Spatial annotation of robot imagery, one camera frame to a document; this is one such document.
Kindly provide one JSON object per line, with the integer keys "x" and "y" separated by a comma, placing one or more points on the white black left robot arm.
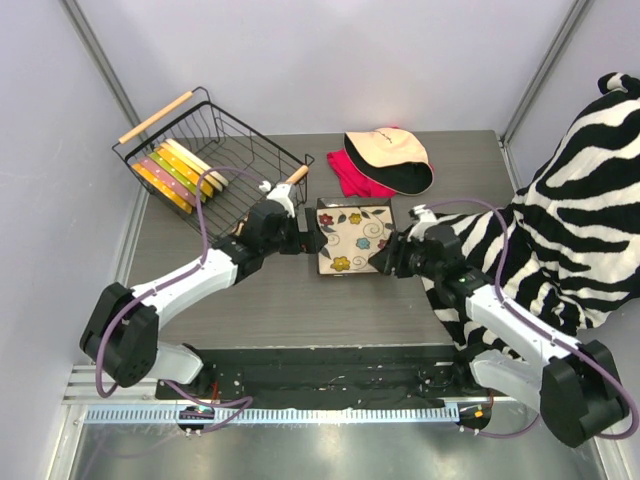
{"x": 122, "y": 334}

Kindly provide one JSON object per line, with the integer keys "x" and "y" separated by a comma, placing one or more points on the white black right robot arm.
{"x": 574, "y": 387}

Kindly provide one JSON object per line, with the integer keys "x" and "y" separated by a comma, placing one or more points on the pink dotted round plate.
{"x": 168, "y": 180}

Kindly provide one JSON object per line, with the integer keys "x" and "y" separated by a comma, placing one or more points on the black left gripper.
{"x": 304, "y": 230}

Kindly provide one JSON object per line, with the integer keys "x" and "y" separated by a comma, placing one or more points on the beige black bucket hat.
{"x": 391, "y": 157}

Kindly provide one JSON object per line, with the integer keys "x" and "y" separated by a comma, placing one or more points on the cream flower square plate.
{"x": 354, "y": 234}

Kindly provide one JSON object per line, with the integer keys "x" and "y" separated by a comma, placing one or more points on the black wire dish rack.
{"x": 244, "y": 156}

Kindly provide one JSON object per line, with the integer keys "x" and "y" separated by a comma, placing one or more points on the teal glazed square plate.
{"x": 348, "y": 202}

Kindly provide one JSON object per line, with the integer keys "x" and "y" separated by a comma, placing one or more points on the grey slotted cable duct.
{"x": 183, "y": 414}

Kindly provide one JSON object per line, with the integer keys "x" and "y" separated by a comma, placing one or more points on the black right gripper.
{"x": 393, "y": 255}

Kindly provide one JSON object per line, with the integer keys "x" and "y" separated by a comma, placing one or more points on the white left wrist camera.
{"x": 282, "y": 193}

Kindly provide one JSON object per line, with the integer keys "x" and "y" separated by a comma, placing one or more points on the zebra striped blanket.
{"x": 567, "y": 245}

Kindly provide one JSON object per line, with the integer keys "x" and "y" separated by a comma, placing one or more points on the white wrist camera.
{"x": 282, "y": 193}
{"x": 421, "y": 214}

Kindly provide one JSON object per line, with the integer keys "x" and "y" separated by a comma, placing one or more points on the red folded cloth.
{"x": 357, "y": 182}

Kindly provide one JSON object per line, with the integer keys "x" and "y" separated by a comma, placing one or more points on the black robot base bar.
{"x": 326, "y": 378}

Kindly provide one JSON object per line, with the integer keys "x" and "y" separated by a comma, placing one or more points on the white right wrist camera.
{"x": 421, "y": 214}

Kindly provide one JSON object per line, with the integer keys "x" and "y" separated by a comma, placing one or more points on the green dotted round plate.
{"x": 176, "y": 168}

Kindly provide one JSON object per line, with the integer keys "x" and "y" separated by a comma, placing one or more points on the cream round plate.
{"x": 213, "y": 177}

